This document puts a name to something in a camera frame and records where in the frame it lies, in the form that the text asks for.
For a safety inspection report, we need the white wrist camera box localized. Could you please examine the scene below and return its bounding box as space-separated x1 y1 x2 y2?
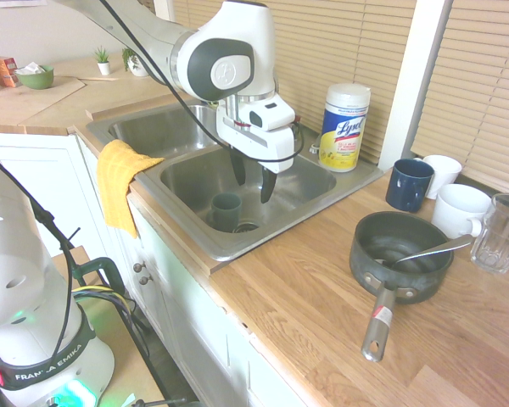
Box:
246 98 298 133

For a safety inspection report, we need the green bowl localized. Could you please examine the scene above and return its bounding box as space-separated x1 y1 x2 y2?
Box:
14 64 55 91

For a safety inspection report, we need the white kitchen cabinet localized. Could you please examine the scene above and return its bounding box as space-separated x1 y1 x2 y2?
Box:
0 131 319 407

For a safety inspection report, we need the dark green mug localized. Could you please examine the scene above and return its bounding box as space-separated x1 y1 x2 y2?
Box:
205 192 243 233

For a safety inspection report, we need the orange cardboard box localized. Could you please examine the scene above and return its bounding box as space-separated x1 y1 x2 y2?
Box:
0 55 23 89

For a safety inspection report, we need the small spiky potted plant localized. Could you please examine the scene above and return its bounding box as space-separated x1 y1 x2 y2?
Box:
93 45 113 76

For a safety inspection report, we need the metal spoon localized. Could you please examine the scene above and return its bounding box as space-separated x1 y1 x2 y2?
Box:
383 233 474 269

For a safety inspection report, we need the stainless steel double sink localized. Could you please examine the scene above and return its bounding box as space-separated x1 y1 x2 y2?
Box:
86 103 385 263

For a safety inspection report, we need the navy blue mug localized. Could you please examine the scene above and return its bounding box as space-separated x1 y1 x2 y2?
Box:
384 158 435 214

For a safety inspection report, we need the narrow beige window blind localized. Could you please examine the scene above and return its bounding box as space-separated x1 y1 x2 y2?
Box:
410 0 509 194

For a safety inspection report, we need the yellow and black wire bundle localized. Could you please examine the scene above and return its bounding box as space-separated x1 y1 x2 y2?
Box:
70 285 150 340

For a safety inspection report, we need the leafy plant in white pot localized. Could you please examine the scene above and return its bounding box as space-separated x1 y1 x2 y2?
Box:
121 47 150 78

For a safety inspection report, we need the yellow dish cloth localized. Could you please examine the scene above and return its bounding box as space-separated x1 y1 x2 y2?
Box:
95 139 165 240

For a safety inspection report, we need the light wooden board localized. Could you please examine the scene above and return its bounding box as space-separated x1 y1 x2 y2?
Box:
0 75 87 125

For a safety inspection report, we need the wide beige window blind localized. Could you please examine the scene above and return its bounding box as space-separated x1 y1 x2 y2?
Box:
172 0 417 164

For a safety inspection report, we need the metal sink drain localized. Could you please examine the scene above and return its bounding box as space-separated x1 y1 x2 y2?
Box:
232 220 260 235

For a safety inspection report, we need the crumpled white paper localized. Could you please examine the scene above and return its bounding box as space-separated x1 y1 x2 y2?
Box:
18 61 47 76

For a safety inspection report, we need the green clamp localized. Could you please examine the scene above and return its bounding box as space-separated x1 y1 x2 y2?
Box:
65 256 127 298

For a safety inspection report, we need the white mug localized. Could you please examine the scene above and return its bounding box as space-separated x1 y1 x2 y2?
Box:
413 154 463 201
431 183 492 240

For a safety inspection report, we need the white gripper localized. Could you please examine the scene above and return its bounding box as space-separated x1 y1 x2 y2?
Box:
215 95 297 205

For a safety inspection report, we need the Lysol wipes canister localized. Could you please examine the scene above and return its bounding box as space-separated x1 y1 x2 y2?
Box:
318 82 372 173

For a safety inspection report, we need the dark saucepan with metal handle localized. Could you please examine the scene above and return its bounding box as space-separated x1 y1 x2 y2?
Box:
349 211 455 363

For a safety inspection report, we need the clear drinking glass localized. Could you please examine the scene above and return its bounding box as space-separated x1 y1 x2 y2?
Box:
470 192 509 276

